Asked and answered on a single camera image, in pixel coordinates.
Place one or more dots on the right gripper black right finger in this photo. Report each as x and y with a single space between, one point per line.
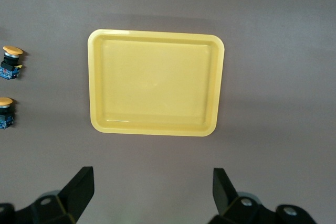
225 197

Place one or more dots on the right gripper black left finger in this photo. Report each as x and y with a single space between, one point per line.
76 195

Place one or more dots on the yellow mushroom push button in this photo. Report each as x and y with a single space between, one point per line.
10 61
5 113

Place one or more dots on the yellow plastic tray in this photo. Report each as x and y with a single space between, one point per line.
157 85

